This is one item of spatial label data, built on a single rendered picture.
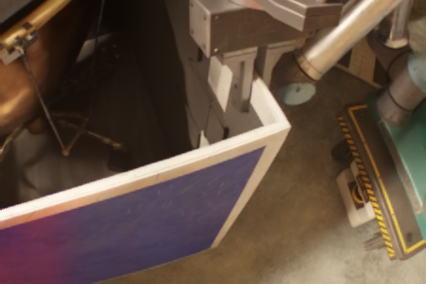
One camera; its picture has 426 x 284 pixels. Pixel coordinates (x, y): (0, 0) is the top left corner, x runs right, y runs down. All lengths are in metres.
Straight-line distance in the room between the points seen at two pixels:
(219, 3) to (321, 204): 1.22
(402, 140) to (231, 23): 1.04
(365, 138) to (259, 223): 0.56
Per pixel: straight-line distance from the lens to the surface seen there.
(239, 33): 0.29
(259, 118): 0.36
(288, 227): 1.32
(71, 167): 1.22
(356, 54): 2.05
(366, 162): 1.20
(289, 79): 0.74
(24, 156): 1.34
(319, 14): 0.23
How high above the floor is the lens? 1.22
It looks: 58 degrees down
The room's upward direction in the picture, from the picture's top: 10 degrees clockwise
